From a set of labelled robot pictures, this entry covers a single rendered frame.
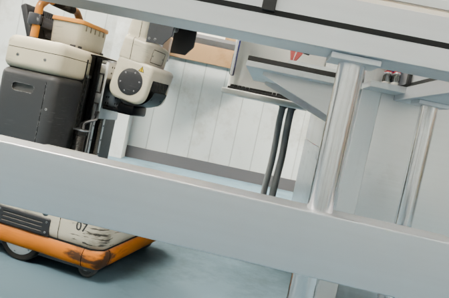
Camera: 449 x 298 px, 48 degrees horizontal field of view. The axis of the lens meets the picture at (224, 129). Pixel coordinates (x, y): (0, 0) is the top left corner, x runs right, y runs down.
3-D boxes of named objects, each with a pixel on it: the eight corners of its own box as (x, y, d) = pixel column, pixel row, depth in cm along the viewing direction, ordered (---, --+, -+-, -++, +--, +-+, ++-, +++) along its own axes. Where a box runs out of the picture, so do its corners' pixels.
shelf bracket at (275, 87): (331, 124, 232) (337, 96, 231) (332, 124, 229) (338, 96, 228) (259, 109, 235) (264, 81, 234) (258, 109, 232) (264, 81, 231)
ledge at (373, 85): (404, 97, 167) (405, 91, 167) (415, 95, 154) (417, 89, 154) (362, 88, 168) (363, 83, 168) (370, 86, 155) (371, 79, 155)
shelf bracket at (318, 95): (347, 125, 182) (355, 91, 182) (349, 125, 179) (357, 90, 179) (256, 106, 185) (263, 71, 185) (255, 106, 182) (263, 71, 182)
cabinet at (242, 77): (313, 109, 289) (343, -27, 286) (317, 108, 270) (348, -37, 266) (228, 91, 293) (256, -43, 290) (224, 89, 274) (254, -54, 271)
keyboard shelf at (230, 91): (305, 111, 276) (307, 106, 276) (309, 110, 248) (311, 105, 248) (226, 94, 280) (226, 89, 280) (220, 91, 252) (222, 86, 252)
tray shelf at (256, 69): (352, 101, 239) (353, 96, 239) (385, 93, 169) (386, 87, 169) (252, 80, 243) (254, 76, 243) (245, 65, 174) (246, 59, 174)
